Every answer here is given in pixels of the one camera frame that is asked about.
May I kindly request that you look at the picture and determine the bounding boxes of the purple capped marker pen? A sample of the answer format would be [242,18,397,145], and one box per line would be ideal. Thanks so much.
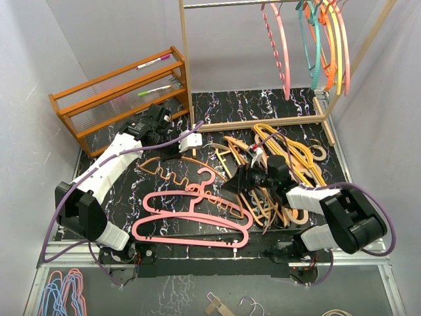
[136,54,171,69]

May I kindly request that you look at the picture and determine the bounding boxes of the green capped marker pen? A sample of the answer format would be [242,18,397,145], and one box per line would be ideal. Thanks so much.
[138,84,172,97]

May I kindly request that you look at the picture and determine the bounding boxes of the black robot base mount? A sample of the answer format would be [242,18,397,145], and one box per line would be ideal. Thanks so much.
[99,229,332,282]

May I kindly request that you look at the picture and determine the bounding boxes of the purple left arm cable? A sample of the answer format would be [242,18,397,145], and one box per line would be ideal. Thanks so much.
[41,120,205,287]

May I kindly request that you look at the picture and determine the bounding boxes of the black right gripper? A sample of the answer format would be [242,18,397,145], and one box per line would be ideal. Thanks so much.
[221,159,276,195]

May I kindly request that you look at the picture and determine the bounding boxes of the beige hanger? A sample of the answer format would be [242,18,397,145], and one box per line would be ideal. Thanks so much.
[282,142,327,225]

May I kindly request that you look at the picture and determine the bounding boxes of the wooden clip hanger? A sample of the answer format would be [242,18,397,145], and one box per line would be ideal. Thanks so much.
[205,292,234,316]

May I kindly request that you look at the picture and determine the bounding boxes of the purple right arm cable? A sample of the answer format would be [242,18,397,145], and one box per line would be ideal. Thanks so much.
[253,132,397,286]

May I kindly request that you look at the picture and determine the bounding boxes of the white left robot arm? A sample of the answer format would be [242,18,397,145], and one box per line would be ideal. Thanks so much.
[54,104,197,263]

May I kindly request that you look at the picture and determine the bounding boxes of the yellow metal hanger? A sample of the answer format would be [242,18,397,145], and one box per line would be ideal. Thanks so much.
[318,1,343,95]

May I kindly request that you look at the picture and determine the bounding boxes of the thick pink plastic hanger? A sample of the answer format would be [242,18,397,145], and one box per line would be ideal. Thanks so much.
[131,167,254,249]

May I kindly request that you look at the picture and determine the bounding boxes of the light wooden clothes rack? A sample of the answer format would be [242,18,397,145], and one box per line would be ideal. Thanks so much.
[177,0,397,147]

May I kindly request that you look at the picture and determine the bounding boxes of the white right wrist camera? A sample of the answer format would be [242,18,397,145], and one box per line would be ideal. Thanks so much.
[248,144,263,168]

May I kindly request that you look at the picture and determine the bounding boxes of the teal wire hanger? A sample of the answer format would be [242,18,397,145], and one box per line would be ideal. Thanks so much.
[296,0,322,90]

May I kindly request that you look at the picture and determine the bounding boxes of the orange wooden shelf rack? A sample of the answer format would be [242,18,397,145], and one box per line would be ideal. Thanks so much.
[49,46,194,158]

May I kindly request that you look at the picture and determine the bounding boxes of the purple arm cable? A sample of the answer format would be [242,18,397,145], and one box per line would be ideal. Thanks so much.
[41,120,205,287]
[253,132,397,286]

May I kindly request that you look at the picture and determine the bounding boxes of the blue and pink wire hangers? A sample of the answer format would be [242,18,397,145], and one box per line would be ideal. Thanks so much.
[36,268,87,315]

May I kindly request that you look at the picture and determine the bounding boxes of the orange plastic hanger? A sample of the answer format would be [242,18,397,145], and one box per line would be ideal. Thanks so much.
[303,0,336,88]

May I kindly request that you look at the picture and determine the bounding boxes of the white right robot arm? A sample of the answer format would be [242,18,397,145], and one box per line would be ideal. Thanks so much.
[221,155,396,261]

